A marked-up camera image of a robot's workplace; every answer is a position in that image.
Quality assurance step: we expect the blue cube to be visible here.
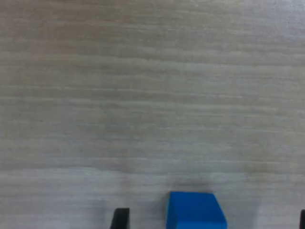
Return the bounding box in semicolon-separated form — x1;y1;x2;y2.
166;191;228;229

